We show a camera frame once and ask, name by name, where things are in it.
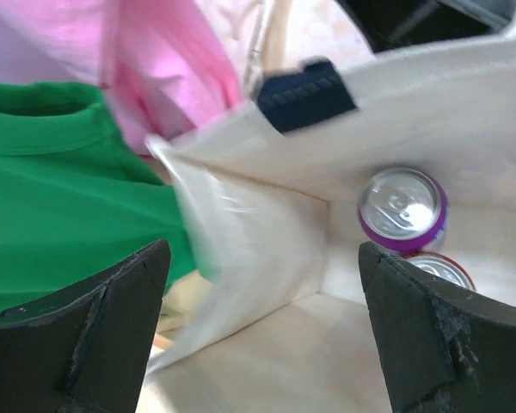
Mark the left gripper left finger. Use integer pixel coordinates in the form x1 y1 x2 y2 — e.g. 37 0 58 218
0 240 170 412

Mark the beige canvas tote bag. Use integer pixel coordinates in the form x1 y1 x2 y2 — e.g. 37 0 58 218
146 36 516 412

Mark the purple Fanta can top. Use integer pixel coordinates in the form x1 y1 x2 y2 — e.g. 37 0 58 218
357 166 449 255

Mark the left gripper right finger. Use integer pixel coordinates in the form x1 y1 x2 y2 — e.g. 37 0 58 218
359 242 516 412

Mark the red Coke can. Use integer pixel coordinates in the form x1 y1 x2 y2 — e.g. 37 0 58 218
403 251 476 291

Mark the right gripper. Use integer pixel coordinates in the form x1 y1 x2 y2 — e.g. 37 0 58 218
340 0 516 52

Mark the wooden clothes rack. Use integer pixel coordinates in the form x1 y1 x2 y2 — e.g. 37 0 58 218
243 0 292 97

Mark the pink shirt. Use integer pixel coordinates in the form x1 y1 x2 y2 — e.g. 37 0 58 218
0 1 243 155

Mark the green tank top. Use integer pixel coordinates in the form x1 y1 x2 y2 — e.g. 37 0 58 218
0 82 198 312

